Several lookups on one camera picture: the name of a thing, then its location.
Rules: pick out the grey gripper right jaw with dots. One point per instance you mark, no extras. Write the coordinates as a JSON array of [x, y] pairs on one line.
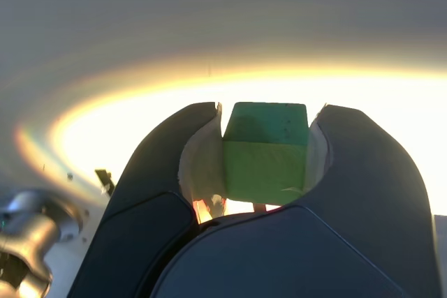
[[314, 256]]

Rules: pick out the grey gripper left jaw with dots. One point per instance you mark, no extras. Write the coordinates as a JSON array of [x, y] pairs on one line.
[[146, 228]]

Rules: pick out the green cube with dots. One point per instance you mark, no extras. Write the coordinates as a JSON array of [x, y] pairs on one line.
[[265, 165]]

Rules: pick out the black tape strip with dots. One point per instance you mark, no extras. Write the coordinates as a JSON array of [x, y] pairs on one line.
[[104, 183]]

